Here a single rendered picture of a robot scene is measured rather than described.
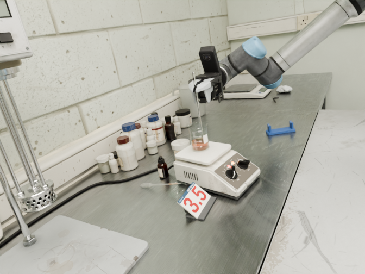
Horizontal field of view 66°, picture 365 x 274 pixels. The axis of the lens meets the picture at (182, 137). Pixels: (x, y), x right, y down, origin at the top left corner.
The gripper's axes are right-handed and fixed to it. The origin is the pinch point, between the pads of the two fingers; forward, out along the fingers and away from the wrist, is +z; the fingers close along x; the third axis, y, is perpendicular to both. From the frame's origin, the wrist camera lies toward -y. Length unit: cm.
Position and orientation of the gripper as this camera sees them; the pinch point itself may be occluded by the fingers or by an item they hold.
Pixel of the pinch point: (195, 87)
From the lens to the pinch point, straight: 74.8
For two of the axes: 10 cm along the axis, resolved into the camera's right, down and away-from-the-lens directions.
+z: -3.6, 4.0, -8.4
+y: 1.6, 9.2, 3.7
